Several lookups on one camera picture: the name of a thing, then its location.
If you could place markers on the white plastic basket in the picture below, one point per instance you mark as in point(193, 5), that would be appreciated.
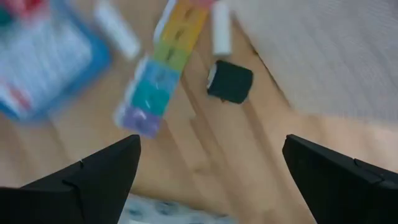
point(326, 46)

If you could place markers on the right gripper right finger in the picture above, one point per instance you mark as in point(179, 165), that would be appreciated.
point(342, 193)

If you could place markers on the black bandage roll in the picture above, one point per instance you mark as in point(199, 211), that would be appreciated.
point(231, 82)

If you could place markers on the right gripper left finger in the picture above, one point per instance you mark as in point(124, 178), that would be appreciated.
point(77, 193)

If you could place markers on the rainbow pill organizer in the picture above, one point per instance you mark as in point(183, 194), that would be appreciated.
point(155, 90)

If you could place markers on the grey patterned packet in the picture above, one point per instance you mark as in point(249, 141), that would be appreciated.
point(174, 211)

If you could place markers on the blue first aid kit case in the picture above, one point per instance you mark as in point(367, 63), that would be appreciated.
point(46, 62)

